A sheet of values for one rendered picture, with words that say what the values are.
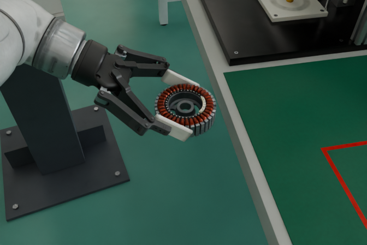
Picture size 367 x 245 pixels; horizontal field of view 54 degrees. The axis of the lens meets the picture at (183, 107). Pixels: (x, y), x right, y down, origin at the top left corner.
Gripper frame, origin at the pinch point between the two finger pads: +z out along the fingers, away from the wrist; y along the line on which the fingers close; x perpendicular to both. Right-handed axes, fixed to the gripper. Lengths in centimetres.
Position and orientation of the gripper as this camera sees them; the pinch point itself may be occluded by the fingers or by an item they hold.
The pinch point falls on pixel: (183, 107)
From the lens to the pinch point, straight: 66.6
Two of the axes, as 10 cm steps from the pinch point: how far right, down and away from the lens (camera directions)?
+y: -1.3, 7.1, -6.9
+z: 8.7, 4.1, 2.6
